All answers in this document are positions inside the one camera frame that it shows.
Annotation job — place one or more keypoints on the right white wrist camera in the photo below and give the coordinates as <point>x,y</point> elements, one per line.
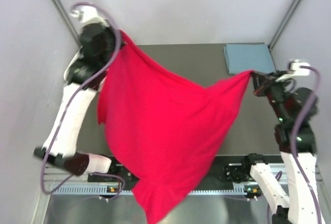
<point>296,68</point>

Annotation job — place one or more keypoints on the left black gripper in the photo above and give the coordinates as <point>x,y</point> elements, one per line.
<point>109,31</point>

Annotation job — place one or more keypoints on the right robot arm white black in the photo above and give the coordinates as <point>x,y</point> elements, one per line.
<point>296,142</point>

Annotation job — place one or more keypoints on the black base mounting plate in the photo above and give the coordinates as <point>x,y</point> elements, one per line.
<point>224,169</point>

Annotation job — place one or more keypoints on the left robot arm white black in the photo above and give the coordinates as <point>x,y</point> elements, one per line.
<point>84,78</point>

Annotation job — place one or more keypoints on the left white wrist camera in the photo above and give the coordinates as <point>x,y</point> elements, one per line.
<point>87,14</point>

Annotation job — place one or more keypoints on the grey slotted cable duct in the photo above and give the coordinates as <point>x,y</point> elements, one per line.
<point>106,190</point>

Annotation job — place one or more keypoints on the folded blue t shirt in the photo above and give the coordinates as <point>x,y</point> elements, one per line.
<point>243,57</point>

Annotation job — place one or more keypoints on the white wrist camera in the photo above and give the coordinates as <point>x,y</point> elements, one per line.
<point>87,14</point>
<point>296,68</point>

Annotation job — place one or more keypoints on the aluminium corner post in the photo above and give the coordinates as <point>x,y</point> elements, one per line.
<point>284,22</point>
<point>66,19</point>

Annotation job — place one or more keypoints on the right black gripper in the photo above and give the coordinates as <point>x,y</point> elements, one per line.
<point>265,80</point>

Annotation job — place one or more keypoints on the left aluminium corner post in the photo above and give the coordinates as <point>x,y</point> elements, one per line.
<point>66,19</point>

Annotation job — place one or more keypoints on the right aluminium corner post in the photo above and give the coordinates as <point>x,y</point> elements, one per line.
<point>284,22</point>

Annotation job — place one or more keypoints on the aluminium frame rail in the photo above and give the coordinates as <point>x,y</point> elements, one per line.
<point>57,176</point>

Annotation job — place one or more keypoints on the red t shirt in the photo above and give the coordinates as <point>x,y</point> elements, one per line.
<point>163,128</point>

